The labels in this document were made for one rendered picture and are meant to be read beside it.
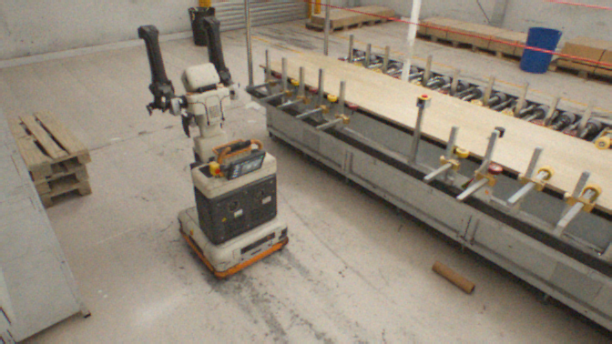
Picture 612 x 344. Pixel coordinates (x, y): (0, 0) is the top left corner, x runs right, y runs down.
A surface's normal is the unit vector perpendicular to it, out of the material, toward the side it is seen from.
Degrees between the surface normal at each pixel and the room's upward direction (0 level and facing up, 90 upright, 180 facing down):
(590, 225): 90
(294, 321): 0
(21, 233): 90
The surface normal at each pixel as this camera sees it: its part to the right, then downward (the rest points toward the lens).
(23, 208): 0.65, 0.42
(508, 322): 0.02, -0.84
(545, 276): -0.75, 0.34
